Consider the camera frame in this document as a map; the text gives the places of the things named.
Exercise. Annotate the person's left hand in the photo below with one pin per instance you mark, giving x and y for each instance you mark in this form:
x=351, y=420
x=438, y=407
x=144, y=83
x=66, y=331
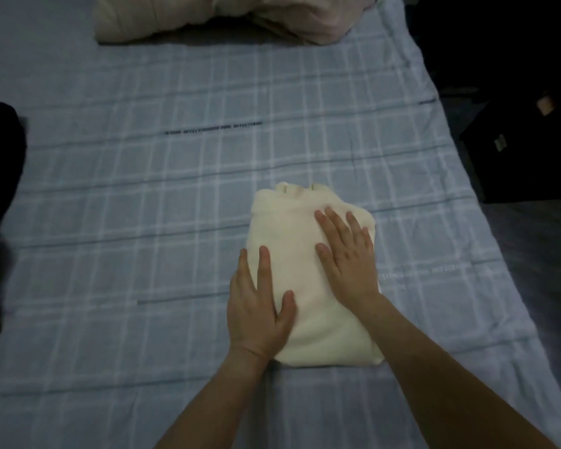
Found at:
x=255, y=322

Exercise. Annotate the person's right hand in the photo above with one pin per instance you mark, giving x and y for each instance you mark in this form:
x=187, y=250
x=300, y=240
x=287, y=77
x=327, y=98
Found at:
x=350, y=266

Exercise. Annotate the cream printed hoodie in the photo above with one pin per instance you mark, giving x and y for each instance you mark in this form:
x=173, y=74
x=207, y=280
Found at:
x=290, y=229

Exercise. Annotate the bed with blue plaid sheet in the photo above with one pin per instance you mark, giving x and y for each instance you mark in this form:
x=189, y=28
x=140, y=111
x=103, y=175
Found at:
x=168, y=182

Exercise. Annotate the person's right forearm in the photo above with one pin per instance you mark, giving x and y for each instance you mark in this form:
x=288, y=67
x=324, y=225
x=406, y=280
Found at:
x=449, y=392

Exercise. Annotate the person's left forearm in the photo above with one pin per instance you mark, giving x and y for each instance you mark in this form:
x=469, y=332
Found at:
x=210, y=406

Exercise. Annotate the black cabinet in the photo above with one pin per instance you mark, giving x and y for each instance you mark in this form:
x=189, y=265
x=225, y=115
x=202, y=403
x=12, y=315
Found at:
x=528, y=158

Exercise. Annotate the pinkish crumpled blanket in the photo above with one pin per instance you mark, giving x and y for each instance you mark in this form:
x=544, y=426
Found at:
x=308, y=13

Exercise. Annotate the beige crumpled duvet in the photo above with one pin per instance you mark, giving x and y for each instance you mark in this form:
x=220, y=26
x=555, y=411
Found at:
x=145, y=18

